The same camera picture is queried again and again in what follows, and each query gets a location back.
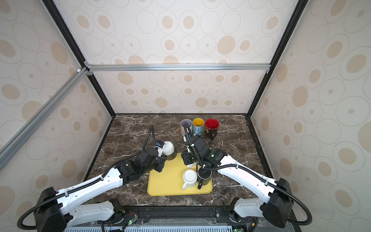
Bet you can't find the black mug white base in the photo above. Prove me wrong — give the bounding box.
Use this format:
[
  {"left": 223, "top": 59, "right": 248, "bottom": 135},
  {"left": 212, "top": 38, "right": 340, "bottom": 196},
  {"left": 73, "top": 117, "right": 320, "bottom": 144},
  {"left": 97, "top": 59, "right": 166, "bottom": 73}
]
[{"left": 162, "top": 141, "right": 177, "bottom": 160}]

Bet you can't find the black mug front row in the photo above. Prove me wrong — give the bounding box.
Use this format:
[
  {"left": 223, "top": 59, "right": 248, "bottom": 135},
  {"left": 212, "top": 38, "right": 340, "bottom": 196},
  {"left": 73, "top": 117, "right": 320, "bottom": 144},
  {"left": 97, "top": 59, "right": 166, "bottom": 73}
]
[{"left": 197, "top": 167, "right": 212, "bottom": 189}]

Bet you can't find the white mug front row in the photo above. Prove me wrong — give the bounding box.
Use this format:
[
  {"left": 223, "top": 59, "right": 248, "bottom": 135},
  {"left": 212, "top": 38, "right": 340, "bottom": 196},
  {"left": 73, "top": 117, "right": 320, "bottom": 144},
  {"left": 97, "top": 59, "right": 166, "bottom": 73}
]
[{"left": 182, "top": 169, "right": 198, "bottom": 190}]

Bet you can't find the pink iridescent mug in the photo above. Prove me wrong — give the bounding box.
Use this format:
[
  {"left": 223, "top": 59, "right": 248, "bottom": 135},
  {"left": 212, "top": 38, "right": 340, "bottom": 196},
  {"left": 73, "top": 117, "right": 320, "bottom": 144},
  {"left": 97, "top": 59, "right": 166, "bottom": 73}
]
[{"left": 180, "top": 119, "right": 193, "bottom": 136}]

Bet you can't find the blue mug yellow inside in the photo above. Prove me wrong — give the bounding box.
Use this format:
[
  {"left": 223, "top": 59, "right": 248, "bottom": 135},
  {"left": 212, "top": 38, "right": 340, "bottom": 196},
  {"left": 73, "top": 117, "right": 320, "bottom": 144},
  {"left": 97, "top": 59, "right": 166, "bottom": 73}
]
[{"left": 192, "top": 118, "right": 205, "bottom": 136}]

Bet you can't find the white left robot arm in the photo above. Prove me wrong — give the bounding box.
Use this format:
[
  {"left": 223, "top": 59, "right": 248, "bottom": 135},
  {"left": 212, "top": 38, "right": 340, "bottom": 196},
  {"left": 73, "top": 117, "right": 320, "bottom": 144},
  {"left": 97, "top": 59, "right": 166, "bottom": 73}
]
[{"left": 17, "top": 142, "right": 165, "bottom": 232}]

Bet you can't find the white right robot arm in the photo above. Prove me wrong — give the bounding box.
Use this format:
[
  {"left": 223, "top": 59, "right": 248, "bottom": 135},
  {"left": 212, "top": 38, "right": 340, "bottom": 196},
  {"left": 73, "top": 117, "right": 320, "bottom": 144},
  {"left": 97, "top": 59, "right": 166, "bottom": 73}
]
[{"left": 181, "top": 123, "right": 313, "bottom": 228}]

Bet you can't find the yellow plastic tray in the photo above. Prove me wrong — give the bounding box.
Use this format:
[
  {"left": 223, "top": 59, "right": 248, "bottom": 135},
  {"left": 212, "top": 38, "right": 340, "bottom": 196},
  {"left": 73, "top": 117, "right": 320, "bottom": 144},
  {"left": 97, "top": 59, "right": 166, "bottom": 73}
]
[{"left": 147, "top": 153, "right": 213, "bottom": 196}]

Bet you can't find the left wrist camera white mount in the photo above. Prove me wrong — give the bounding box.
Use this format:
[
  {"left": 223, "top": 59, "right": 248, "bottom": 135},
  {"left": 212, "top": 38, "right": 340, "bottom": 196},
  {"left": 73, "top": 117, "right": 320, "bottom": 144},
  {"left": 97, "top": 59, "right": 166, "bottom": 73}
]
[{"left": 156, "top": 141, "right": 165, "bottom": 157}]

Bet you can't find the black base frame rail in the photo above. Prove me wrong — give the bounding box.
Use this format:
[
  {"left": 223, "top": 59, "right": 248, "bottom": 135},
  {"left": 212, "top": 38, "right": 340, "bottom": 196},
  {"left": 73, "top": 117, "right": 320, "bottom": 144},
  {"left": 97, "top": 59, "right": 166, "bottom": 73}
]
[{"left": 98, "top": 205, "right": 290, "bottom": 232}]

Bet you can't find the aluminium rail back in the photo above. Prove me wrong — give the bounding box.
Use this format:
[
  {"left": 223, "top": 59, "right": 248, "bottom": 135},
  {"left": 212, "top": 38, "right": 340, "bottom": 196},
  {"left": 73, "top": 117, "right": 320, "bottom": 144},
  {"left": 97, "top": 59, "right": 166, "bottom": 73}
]
[{"left": 87, "top": 63, "right": 271, "bottom": 72}]

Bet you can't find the aluminium rail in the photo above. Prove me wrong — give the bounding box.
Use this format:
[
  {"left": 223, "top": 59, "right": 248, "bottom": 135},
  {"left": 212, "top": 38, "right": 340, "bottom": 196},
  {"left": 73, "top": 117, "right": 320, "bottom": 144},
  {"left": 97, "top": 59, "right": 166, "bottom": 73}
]
[
  {"left": 1, "top": 67, "right": 88, "bottom": 169},
  {"left": 87, "top": 63, "right": 271, "bottom": 72}
]

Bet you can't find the aluminium rail left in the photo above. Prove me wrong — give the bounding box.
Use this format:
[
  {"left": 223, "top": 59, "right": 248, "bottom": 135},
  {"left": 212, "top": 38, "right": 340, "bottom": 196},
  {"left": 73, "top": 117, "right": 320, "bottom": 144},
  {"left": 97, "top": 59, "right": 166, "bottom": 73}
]
[{"left": 1, "top": 67, "right": 88, "bottom": 169}]

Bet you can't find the black corner frame post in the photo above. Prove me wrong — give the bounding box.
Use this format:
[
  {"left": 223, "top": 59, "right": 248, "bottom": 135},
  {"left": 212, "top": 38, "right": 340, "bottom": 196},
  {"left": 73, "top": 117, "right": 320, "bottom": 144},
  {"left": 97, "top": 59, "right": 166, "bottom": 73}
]
[{"left": 247, "top": 0, "right": 309, "bottom": 119}]

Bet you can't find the black left corner post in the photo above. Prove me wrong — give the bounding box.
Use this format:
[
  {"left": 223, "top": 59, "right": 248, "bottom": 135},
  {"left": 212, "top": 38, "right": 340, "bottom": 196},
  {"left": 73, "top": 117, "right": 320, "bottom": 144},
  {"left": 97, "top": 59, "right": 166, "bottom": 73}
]
[{"left": 42, "top": 0, "right": 116, "bottom": 118}]

